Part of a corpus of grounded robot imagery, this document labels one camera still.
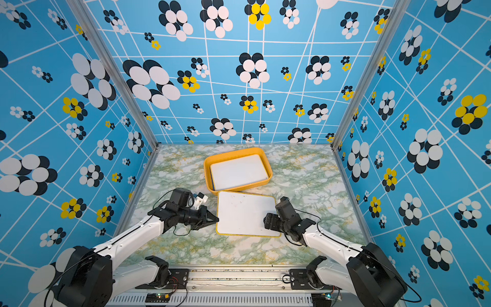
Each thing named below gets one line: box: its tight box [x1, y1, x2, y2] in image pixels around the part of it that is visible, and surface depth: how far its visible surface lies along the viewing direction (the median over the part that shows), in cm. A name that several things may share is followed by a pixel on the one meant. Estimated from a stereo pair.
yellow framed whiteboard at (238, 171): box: [209, 154, 270, 191], surface depth 107 cm
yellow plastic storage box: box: [203, 147, 273, 194], surface depth 110 cm
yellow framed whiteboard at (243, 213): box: [216, 191, 282, 238], surface depth 89 cm
